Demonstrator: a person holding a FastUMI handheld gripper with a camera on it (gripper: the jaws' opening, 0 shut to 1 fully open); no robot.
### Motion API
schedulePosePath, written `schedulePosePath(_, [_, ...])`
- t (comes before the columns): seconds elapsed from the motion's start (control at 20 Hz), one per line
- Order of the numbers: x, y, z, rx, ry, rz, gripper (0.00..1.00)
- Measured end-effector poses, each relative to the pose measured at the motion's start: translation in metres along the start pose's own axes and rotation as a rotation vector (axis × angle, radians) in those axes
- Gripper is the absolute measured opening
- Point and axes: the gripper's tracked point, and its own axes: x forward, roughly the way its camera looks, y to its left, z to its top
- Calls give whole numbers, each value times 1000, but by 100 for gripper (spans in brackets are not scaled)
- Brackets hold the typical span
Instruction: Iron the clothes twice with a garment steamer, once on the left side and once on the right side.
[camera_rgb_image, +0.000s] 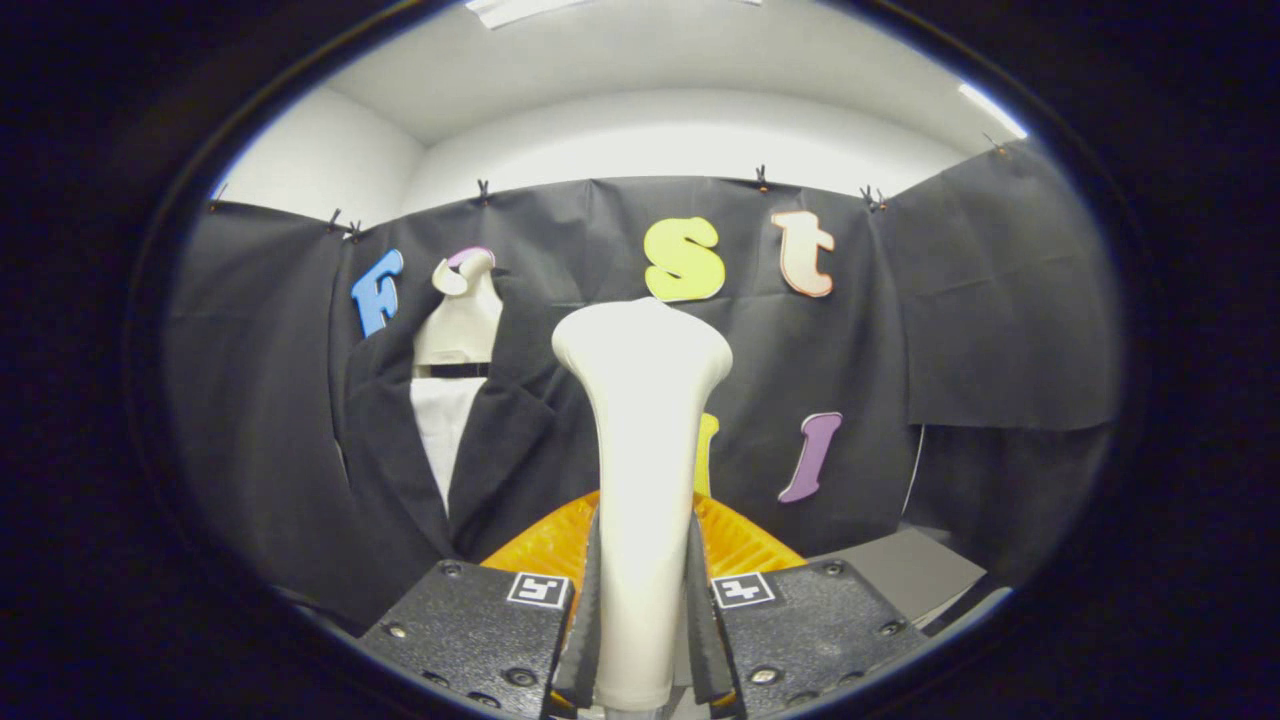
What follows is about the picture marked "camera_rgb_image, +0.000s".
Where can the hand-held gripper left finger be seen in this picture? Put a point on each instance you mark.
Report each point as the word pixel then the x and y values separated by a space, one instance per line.
pixel 588 650

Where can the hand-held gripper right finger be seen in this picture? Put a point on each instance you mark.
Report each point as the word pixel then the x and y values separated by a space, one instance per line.
pixel 700 640

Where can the white garment steamer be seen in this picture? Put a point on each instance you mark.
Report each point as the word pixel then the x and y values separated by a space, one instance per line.
pixel 640 450

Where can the black blazer jacket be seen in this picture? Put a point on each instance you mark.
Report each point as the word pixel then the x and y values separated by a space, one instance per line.
pixel 500 450

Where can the grey cabinet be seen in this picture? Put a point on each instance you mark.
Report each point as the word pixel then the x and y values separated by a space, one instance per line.
pixel 900 570

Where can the thin white strip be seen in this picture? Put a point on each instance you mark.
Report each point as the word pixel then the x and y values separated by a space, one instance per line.
pixel 915 465

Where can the white mannequin with stand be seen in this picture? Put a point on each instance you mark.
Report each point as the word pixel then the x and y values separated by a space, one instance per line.
pixel 465 320

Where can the black backdrop cloth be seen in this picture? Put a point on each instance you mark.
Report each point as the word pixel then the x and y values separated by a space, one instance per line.
pixel 1000 300

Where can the row of black cloth clips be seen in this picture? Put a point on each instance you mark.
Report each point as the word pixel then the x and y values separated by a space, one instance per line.
pixel 761 180

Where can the large ceiling light panel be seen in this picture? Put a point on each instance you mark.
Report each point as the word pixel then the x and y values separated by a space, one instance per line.
pixel 510 10

